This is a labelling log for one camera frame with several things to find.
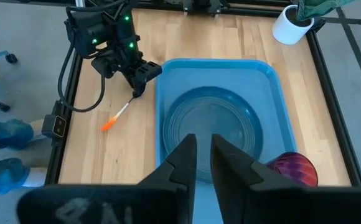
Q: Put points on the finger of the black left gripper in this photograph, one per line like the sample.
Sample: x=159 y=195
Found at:
x=141 y=88
x=134 y=88

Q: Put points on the red faceted plastic cup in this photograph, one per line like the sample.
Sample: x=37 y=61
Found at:
x=292 y=169

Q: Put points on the blue wheeled chair base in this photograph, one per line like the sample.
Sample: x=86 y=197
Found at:
x=11 y=58

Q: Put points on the green plant in white pot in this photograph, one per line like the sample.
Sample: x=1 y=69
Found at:
x=289 y=29

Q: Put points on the blue plastic tray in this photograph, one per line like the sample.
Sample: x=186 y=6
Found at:
x=230 y=74

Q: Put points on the dark blue round plate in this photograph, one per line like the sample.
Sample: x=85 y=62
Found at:
x=211 y=112

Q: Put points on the small black camera box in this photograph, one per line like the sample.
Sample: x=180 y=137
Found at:
x=54 y=126

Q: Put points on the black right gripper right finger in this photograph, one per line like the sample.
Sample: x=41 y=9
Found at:
x=239 y=193

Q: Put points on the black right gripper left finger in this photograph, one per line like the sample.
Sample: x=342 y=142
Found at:
x=174 y=193

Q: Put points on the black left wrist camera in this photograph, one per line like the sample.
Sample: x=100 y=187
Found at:
x=149 y=71

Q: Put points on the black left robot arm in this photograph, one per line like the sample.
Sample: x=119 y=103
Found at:
x=124 y=31

